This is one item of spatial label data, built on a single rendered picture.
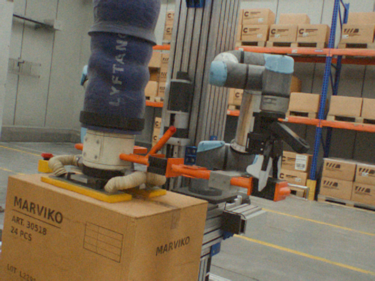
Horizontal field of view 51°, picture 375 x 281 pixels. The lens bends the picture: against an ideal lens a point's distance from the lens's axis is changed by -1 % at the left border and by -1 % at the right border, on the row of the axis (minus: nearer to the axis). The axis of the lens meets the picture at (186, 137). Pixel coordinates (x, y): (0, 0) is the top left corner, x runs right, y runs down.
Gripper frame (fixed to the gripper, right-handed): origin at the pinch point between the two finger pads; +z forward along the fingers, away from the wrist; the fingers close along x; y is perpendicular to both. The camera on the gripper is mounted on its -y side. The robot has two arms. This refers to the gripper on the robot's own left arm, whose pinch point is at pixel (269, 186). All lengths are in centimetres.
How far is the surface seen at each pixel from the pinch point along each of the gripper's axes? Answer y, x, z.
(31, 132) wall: 986, -637, 106
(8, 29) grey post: 384, -158, -82
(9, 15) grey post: 384, -158, -97
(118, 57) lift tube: 54, 7, -32
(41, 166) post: 156, -46, 26
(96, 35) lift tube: 62, 10, -38
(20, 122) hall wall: 999, -607, 80
